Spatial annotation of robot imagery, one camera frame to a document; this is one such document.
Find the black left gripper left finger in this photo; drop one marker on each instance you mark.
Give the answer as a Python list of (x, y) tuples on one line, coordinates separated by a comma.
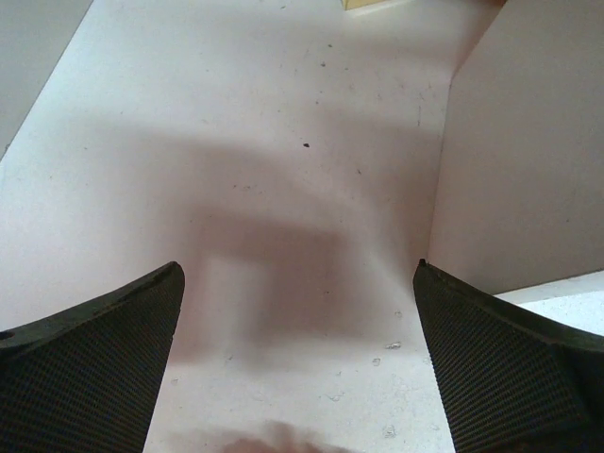
[(87, 379)]

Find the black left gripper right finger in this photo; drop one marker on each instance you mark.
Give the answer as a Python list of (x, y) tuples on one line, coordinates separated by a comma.
[(510, 380)]

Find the white wooden bookshelf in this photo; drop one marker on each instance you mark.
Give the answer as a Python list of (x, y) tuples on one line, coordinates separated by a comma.
[(297, 161)]

